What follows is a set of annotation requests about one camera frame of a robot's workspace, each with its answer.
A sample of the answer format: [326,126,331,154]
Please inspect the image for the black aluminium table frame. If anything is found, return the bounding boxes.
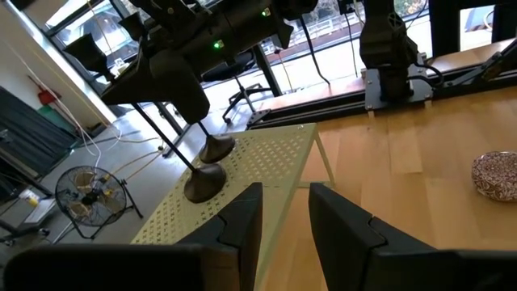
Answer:
[246,38,517,130]

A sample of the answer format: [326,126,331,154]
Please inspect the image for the maroon floral candle tin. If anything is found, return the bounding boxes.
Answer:
[471,150,517,203]

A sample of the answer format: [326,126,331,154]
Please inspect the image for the black curtain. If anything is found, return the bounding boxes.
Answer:
[0,84,80,179]

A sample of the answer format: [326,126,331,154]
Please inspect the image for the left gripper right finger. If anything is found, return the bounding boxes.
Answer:
[308,181,517,291]

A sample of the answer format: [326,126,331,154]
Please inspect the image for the red wall object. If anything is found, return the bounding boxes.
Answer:
[27,74,61,106]

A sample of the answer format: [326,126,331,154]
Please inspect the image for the black candle stick holder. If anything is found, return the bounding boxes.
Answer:
[116,11,237,165]
[62,32,228,205]

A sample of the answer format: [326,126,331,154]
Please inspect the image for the black office chair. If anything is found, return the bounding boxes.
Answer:
[201,50,274,124]

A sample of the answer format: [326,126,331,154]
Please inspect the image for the black wire floor fan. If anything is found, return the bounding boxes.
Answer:
[54,165,145,240]

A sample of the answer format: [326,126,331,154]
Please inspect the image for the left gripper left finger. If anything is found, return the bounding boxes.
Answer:
[2,181,264,291]

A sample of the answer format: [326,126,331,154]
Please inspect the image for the pale green perforated metal shelf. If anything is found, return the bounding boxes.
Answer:
[129,123,336,291]

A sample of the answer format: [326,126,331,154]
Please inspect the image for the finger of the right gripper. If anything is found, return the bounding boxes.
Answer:
[149,50,211,124]
[100,60,162,105]

